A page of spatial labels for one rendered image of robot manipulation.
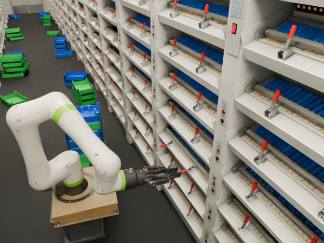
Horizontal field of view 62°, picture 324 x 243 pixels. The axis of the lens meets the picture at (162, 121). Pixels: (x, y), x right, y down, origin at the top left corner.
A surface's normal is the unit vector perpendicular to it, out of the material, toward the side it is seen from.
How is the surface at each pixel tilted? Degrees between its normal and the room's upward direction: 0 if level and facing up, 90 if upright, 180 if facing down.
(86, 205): 2
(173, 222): 0
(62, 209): 2
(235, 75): 90
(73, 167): 89
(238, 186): 21
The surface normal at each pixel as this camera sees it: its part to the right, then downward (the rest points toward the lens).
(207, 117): -0.33, -0.72
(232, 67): -0.91, 0.22
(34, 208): 0.00, -0.86
